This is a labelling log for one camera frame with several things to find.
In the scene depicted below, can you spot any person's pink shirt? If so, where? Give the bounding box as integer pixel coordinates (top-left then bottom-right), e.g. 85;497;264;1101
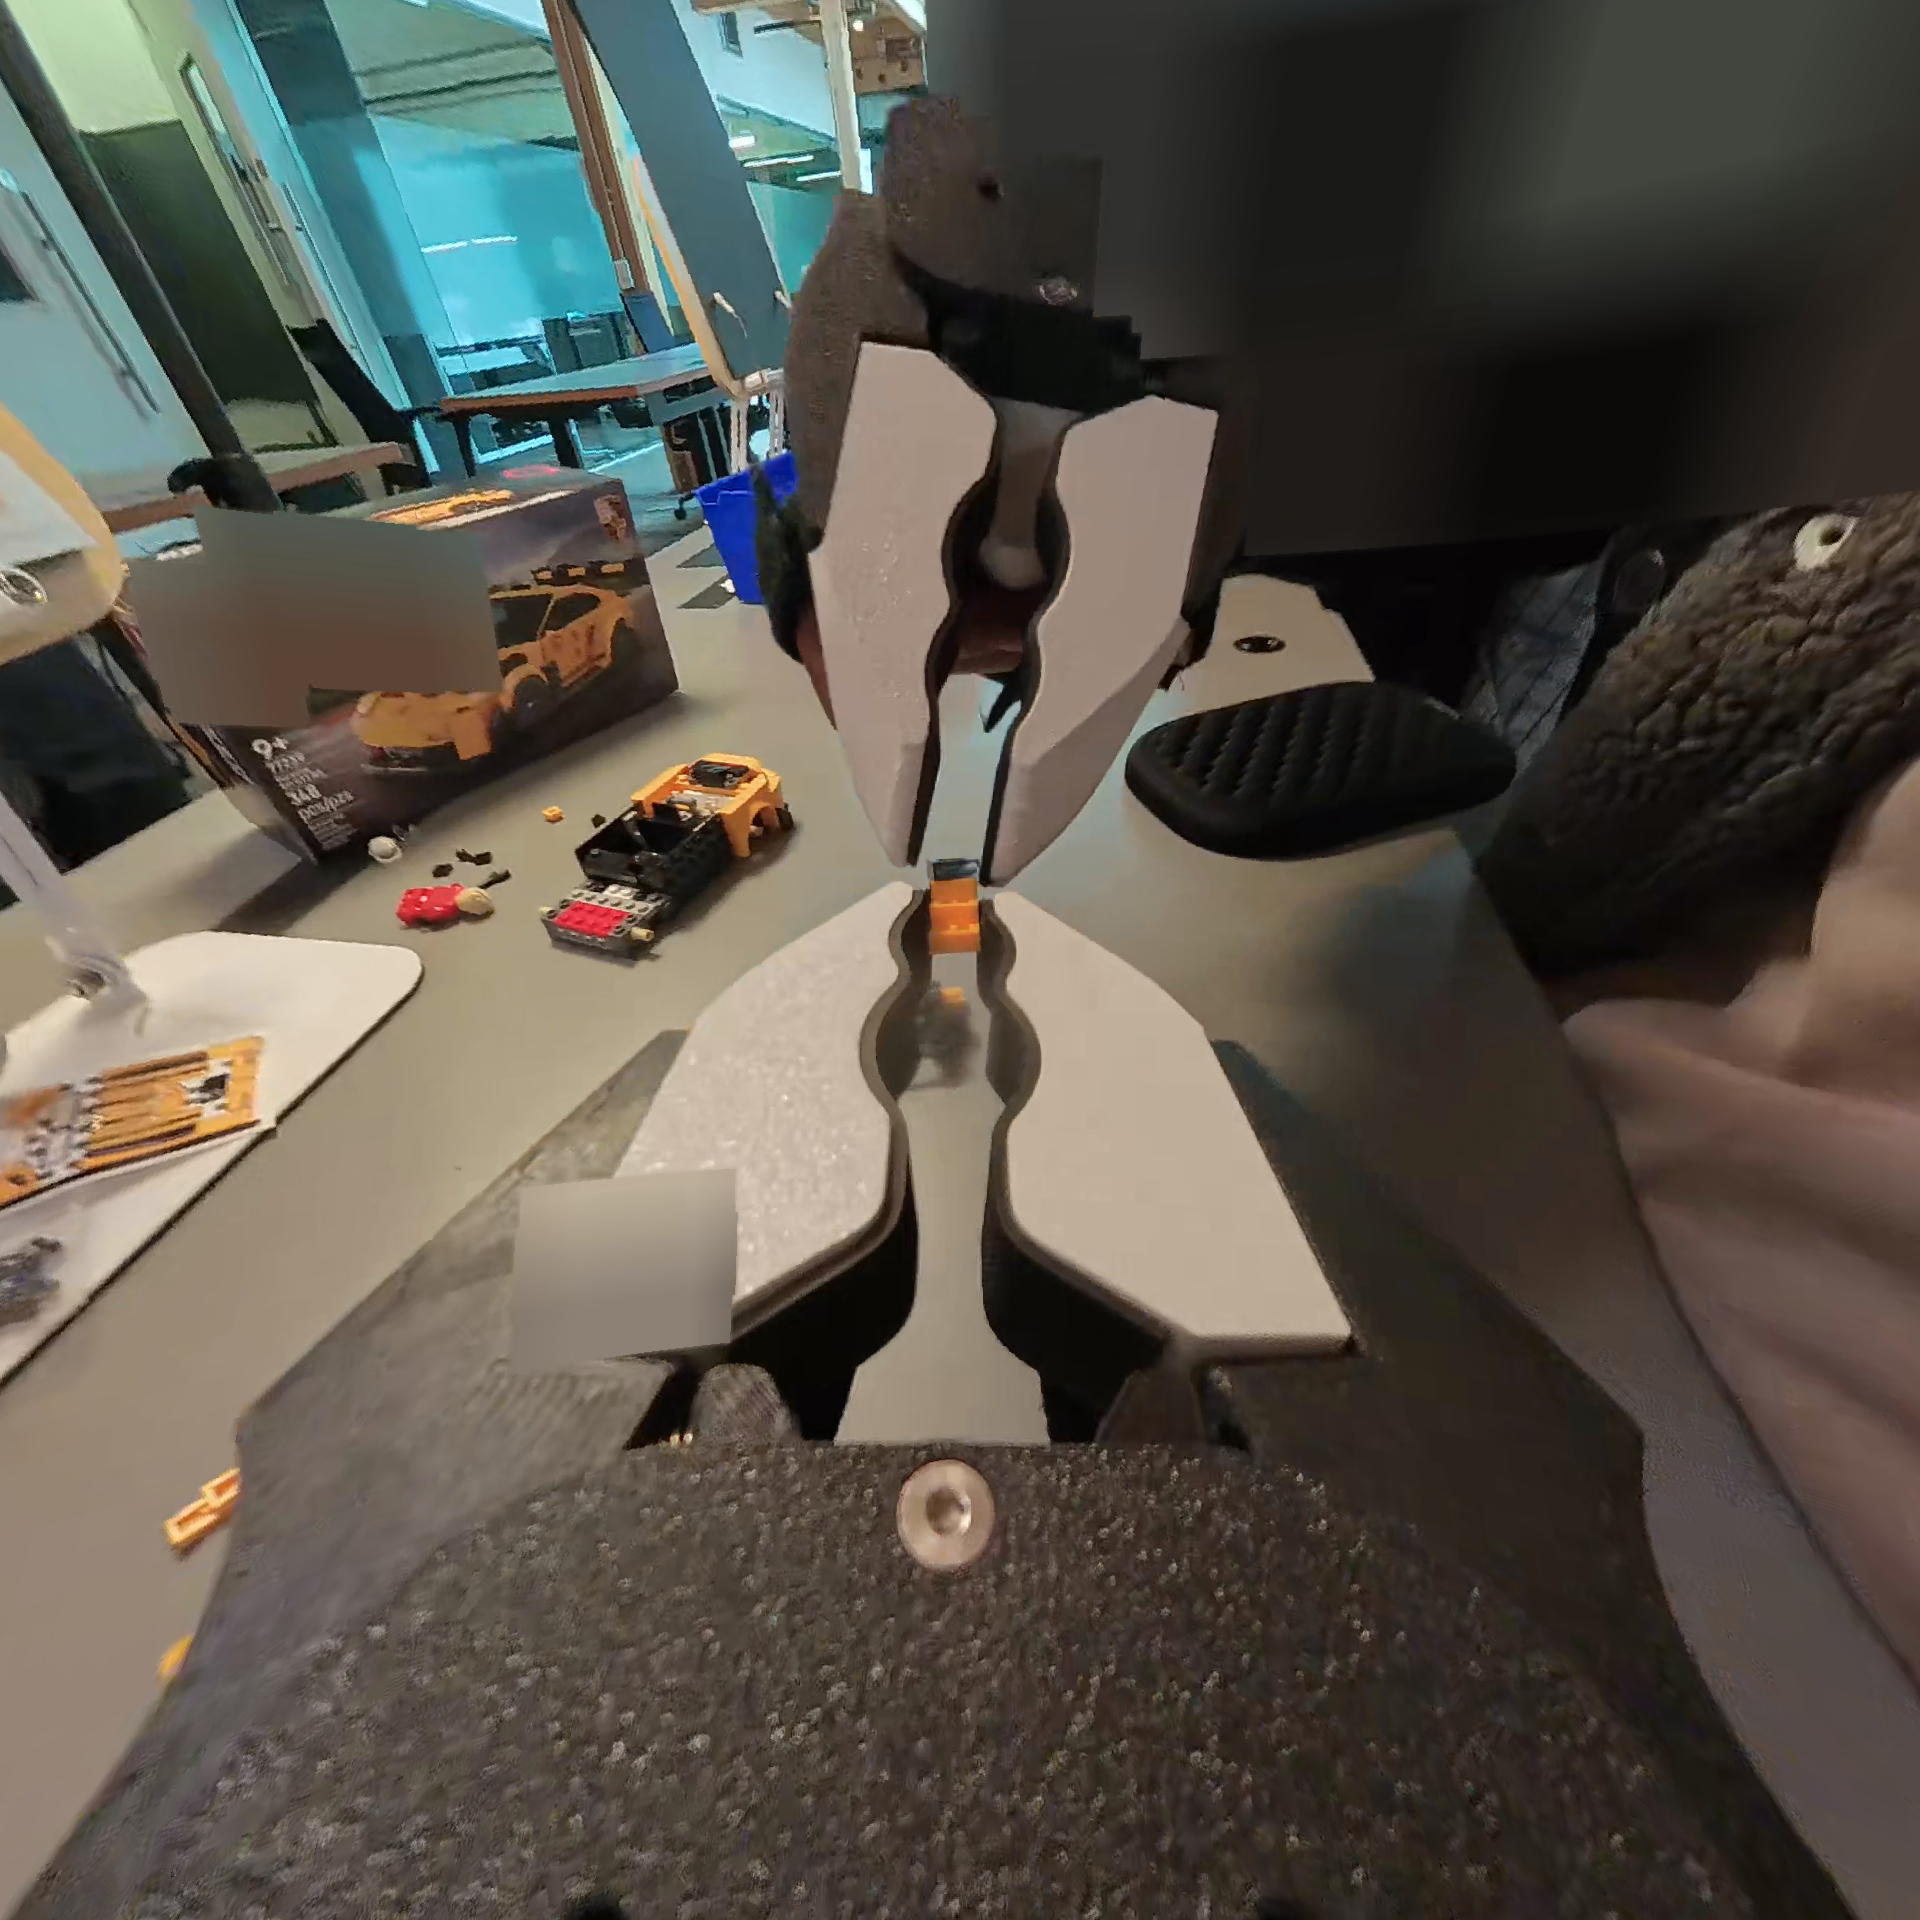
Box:
1559;757;1920;1653

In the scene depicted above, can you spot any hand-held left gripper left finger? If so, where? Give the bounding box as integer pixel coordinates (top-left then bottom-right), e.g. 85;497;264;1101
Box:
620;881;922;1444

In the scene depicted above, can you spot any partly built lego car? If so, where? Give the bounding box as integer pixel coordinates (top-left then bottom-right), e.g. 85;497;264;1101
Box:
541;752;795;956

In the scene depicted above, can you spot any blue plastic bin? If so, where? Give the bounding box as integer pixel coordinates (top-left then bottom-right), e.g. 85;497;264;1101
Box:
698;450;807;606

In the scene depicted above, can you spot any wooden book stand white base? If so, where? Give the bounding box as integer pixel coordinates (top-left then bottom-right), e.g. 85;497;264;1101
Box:
0;398;426;1384

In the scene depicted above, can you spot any pile of small lego pieces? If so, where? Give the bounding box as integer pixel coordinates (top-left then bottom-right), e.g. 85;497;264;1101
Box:
157;1466;244;1685

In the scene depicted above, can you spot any background office table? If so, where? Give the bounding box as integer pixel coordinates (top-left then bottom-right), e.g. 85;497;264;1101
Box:
88;440;413;537
434;348;751;473

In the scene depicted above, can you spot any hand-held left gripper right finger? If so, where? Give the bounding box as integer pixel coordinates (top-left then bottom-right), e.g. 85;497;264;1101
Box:
978;892;1355;1444

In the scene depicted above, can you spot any person's plaid cloth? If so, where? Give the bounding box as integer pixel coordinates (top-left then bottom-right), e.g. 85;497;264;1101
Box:
1463;561;1653;752

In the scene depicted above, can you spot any person's dark fleece jacket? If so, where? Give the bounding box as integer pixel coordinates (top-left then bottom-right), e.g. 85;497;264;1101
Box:
1477;496;1920;980

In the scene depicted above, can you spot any lego set cardboard box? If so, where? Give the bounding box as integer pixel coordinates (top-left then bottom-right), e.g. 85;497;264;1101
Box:
191;470;680;865

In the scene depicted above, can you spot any black metal pole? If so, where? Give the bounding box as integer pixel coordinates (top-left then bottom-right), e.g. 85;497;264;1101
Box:
0;0;287;511

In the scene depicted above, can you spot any black mesh chair armrest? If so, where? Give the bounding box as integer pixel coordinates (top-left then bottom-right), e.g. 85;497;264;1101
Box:
1125;680;1519;862

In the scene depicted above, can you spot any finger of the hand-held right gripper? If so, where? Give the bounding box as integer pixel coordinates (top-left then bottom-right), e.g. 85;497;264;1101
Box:
807;338;1004;872
983;393;1223;886

